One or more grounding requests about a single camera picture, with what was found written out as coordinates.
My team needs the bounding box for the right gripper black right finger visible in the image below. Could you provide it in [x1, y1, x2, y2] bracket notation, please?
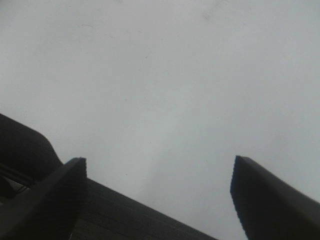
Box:
[230, 155, 320, 240]

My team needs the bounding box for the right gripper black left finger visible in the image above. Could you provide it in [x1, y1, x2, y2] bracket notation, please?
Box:
[0, 158, 88, 240]

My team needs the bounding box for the white microwave oven body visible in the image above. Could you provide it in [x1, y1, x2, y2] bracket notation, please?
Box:
[0, 115, 210, 240]

